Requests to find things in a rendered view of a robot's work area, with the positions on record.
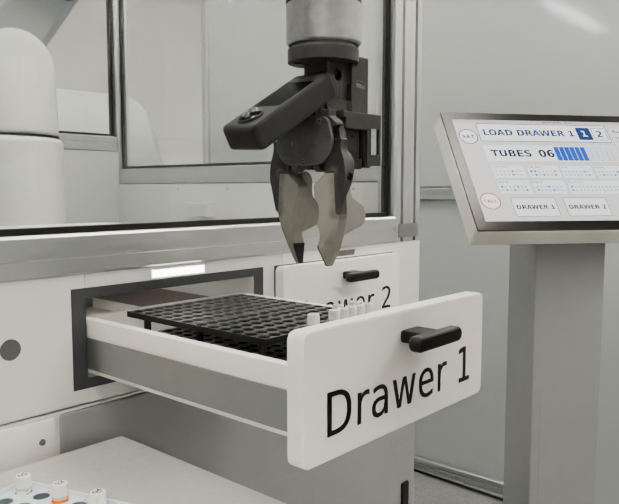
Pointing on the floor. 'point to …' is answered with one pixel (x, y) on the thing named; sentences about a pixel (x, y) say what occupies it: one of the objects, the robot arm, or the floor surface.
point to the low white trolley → (128, 476)
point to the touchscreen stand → (553, 373)
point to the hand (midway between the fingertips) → (309, 252)
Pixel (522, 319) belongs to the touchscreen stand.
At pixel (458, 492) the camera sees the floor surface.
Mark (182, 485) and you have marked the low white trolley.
